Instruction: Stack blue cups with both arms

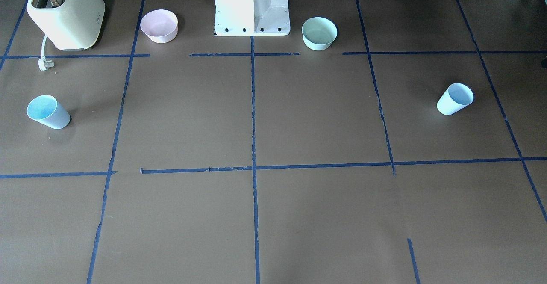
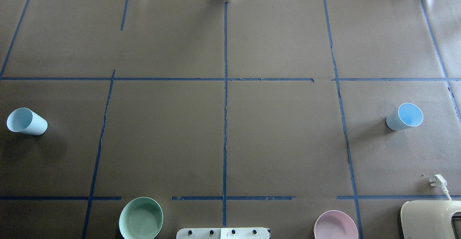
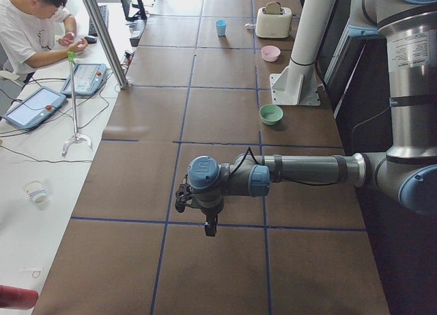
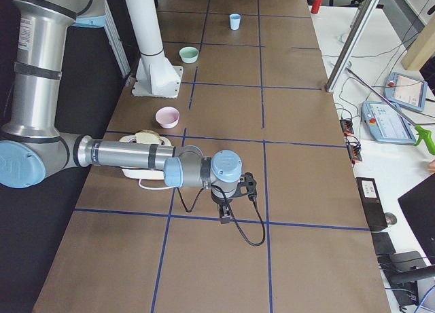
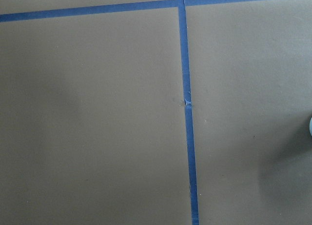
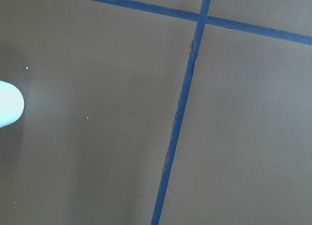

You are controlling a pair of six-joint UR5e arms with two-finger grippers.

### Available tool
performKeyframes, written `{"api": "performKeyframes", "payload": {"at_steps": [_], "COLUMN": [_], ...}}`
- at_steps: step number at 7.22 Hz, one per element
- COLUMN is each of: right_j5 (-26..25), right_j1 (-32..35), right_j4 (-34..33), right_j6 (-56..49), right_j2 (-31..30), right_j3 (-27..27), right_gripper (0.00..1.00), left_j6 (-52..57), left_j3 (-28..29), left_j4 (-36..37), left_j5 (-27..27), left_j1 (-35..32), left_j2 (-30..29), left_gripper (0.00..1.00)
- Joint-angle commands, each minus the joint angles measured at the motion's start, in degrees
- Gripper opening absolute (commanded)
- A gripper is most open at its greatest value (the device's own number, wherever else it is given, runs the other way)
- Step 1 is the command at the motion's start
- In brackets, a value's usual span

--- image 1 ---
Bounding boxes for pink bowl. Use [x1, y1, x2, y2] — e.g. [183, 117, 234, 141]
[139, 9, 179, 44]

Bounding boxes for light blue cup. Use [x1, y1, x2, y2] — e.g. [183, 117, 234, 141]
[436, 83, 474, 115]
[26, 95, 71, 130]

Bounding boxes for white toaster power cable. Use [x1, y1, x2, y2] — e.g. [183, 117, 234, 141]
[38, 35, 55, 71]

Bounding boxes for cream white toaster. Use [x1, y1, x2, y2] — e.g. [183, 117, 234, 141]
[26, 0, 105, 51]

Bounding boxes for light green bowl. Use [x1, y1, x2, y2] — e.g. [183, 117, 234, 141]
[301, 17, 338, 51]

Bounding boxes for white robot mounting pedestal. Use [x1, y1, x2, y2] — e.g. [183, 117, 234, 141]
[214, 0, 291, 37]

